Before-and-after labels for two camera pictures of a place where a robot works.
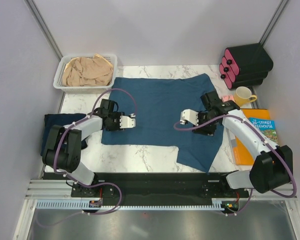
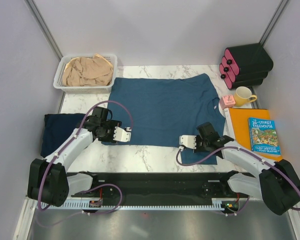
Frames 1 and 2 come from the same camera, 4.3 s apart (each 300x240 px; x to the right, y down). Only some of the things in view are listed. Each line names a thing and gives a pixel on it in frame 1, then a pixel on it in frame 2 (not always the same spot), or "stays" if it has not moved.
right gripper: (206, 131) -> (198, 149)
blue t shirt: (156, 105) stays
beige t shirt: (87, 71) stays
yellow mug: (243, 96) stays
